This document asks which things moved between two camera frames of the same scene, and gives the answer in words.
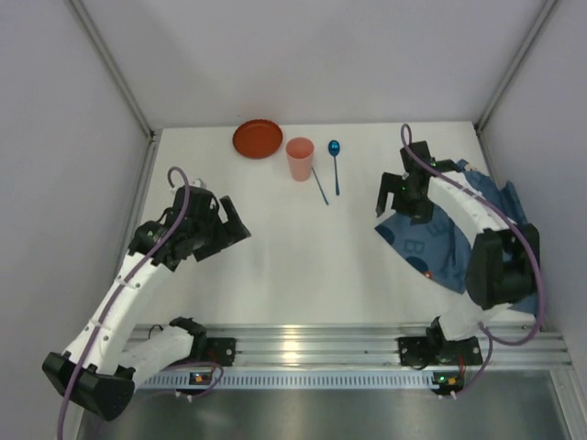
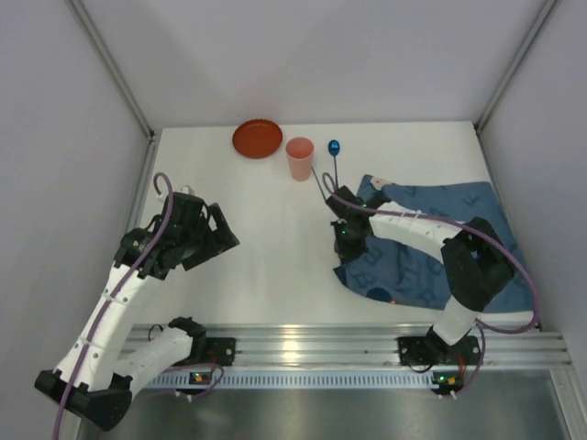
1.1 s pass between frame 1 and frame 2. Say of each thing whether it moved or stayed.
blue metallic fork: stayed
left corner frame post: stayed
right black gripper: moved
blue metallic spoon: stayed
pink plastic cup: stayed
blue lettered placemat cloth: moved
